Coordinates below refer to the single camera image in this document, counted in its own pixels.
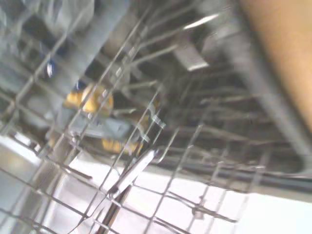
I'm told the dishwasher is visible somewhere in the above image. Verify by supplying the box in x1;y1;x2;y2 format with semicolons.
0;0;312;234

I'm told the yellow item in rack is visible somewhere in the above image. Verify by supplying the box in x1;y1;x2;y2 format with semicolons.
48;83;150;156

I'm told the grey wire dishwasher rack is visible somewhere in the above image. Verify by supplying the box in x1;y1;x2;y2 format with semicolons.
0;0;312;234

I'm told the clear glass in rack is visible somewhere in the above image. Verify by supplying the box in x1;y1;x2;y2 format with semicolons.
0;0;96;51

